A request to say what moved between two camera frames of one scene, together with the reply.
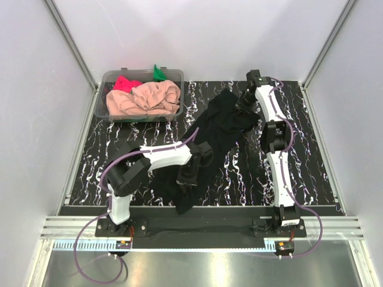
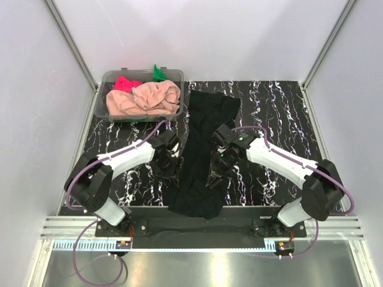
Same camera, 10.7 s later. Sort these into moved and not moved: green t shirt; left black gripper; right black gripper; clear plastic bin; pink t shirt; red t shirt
Moved: right black gripper; left black gripper
Not moved: red t shirt; pink t shirt; clear plastic bin; green t shirt
